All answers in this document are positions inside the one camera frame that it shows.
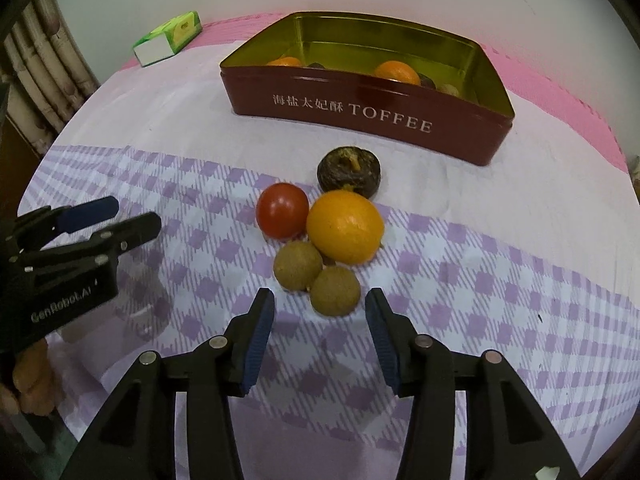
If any large yellow orange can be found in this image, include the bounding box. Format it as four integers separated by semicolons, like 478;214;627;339
306;190;385;266

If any dark mangosteen back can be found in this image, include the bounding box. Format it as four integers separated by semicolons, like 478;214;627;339
317;146;381;198

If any pink purple checked tablecloth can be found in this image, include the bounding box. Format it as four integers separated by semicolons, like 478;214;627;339
21;18;639;471

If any green tissue box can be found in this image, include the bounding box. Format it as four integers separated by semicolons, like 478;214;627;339
132;11;203;67

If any person left hand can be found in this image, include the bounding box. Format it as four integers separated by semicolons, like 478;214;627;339
1;339;58;416

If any red toffee tin box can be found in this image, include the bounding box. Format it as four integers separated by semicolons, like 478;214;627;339
220;12;515;166

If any rattan chair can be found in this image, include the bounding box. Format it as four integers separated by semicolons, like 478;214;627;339
1;0;99;156

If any small orange mandarin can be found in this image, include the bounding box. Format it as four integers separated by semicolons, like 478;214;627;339
267;56;304;67

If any brown longan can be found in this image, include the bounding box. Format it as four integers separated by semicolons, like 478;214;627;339
273;240;323;292
309;266;361;318

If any red cherry tomato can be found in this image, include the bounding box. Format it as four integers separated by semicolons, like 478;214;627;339
255;182;309;240

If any clutter beside table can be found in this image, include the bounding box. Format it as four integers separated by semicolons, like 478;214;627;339
628;155;640;195

